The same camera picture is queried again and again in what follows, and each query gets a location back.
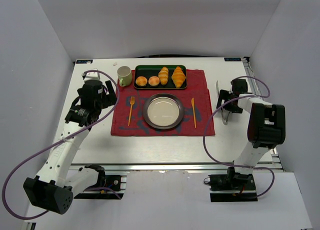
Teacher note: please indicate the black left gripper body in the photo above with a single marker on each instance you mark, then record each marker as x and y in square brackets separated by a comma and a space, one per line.
[109, 94]

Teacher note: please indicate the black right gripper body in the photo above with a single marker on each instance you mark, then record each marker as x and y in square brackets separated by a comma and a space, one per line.
[223, 100]

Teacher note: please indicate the large striped croissant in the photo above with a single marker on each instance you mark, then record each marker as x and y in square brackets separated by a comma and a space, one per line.
[178, 77]

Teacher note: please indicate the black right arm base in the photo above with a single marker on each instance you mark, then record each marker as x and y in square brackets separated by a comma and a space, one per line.
[225, 189]

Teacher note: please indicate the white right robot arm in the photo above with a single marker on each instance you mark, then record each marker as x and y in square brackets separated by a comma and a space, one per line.
[228, 100]

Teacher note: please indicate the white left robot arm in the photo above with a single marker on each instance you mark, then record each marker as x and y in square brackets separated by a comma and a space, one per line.
[51, 189]

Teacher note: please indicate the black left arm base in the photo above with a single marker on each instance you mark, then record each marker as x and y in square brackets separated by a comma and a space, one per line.
[113, 188]

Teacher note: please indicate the small striped bread roll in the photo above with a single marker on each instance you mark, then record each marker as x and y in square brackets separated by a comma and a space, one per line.
[163, 76]

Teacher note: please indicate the orange plastic fork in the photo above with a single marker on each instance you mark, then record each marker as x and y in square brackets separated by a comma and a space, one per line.
[132, 102]

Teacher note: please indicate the light green mug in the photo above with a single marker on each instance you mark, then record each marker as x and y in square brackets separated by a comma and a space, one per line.
[124, 74]

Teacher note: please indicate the blue label right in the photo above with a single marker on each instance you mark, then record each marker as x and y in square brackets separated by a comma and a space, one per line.
[232, 59]

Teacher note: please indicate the blue label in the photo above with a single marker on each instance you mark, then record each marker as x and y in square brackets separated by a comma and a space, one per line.
[84, 61]
[232, 59]

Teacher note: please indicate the round bun left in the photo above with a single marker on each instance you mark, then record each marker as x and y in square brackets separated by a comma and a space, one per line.
[141, 81]

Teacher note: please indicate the round bun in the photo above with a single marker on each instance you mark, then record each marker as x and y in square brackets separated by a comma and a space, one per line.
[153, 81]
[141, 81]

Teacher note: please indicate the blue label left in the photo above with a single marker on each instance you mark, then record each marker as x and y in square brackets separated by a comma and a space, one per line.
[84, 61]

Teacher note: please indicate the black and green tray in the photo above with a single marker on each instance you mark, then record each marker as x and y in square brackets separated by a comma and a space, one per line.
[148, 71]

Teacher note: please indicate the round bun right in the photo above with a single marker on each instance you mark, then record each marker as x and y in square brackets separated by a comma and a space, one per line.
[153, 81]

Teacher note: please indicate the orange plastic knife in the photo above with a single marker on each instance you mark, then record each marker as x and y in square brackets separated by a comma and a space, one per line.
[194, 112]

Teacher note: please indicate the silver rimmed white plate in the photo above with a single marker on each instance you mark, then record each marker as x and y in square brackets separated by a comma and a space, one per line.
[163, 111]

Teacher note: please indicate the red patterned placemat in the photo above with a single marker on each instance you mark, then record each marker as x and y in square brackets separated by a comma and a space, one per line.
[196, 88]

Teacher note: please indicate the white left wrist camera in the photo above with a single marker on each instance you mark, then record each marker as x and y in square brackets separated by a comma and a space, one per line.
[91, 75]

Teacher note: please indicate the aluminium table rail front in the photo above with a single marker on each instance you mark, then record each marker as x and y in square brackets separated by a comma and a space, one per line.
[163, 167]

